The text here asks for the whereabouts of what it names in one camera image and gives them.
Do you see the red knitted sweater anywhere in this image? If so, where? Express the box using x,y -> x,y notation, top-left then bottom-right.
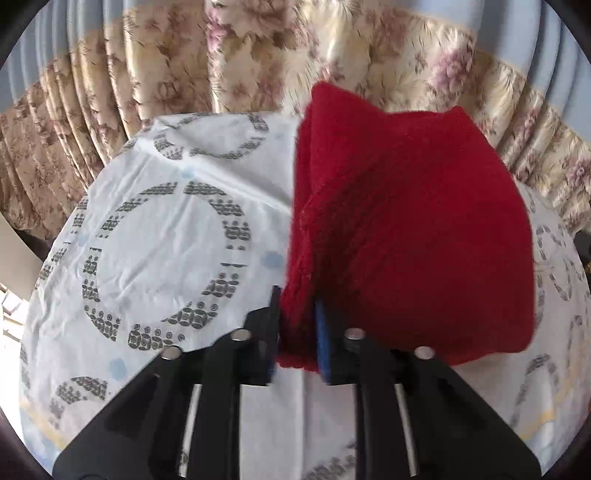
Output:
279,82 -> 535,371

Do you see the white patterned bed sheet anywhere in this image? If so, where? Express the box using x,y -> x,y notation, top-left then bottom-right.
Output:
21,113 -> 590,470

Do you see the white board panel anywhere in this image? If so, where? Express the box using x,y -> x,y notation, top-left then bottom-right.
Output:
0,216 -> 42,300

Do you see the floral beige curtain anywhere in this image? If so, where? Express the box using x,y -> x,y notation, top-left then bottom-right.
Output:
1,0 -> 590,239

